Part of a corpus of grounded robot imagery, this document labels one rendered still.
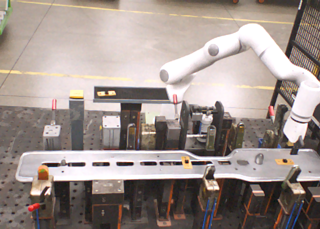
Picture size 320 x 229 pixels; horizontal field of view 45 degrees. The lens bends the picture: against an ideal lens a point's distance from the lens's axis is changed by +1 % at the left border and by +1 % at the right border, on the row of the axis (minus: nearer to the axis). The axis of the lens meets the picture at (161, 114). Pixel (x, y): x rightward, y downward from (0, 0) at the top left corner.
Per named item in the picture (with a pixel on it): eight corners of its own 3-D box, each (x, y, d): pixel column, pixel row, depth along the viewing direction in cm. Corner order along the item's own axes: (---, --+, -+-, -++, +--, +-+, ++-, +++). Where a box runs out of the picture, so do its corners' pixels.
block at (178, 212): (174, 219, 179) (182, 172, 164) (169, 199, 190) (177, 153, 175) (185, 219, 180) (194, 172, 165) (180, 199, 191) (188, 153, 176)
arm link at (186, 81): (158, 96, 222) (164, 59, 209) (180, 89, 233) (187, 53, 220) (172, 106, 215) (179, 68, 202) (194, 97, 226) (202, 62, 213)
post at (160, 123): (149, 185, 198) (156, 120, 177) (147, 178, 202) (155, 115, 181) (158, 184, 199) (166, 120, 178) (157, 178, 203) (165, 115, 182)
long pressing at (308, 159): (12, 187, 147) (12, 184, 146) (22, 151, 166) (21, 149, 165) (338, 181, 171) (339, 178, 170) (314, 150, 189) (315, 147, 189)
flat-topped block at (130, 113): (117, 172, 204) (121, 99, 181) (116, 162, 211) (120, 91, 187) (136, 172, 206) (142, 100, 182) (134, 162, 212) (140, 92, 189)
